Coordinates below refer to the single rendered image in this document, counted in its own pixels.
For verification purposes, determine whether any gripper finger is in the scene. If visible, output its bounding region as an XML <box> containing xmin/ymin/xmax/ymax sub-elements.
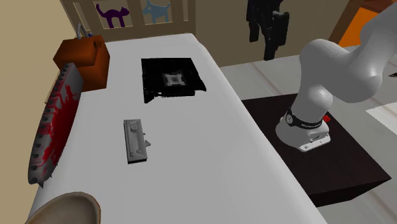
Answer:
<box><xmin>249</xmin><ymin>20</ymin><xmax>261</xmax><ymax>43</ymax></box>
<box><xmin>263</xmin><ymin>11</ymin><xmax>291</xmax><ymax>62</ymax></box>

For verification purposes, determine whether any dark robot stand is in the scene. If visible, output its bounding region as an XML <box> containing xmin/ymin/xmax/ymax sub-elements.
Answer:
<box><xmin>241</xmin><ymin>93</ymin><xmax>393</xmax><ymax>208</ymax></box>

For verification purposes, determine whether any white bed with cat headboard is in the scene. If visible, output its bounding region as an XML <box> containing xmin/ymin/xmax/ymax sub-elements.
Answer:
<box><xmin>27</xmin><ymin>0</ymin><xmax>328</xmax><ymax>224</ymax></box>

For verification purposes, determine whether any orange door with brown frame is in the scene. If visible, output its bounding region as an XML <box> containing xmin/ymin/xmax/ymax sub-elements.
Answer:
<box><xmin>328</xmin><ymin>0</ymin><xmax>397</xmax><ymax>48</ymax></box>

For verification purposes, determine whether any orange chainsaw with red-stained blade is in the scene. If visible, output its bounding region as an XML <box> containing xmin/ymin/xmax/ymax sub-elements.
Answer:
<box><xmin>27</xmin><ymin>22</ymin><xmax>111</xmax><ymax>189</ymax></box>

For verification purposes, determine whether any grey rectangular device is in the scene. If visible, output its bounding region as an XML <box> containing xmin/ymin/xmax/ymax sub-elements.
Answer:
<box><xmin>123</xmin><ymin>118</ymin><xmax>152</xmax><ymax>165</ymax></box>

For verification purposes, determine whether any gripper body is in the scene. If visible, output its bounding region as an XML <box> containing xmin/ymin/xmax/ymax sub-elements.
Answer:
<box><xmin>246</xmin><ymin>0</ymin><xmax>285</xmax><ymax>25</ymax></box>

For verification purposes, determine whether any beige round object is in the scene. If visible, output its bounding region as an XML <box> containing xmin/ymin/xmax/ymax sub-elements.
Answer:
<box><xmin>24</xmin><ymin>191</ymin><xmax>102</xmax><ymax>224</ymax></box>

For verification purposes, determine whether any black flat square device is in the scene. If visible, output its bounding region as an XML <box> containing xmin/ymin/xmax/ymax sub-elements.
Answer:
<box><xmin>141</xmin><ymin>57</ymin><xmax>207</xmax><ymax>104</ymax></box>

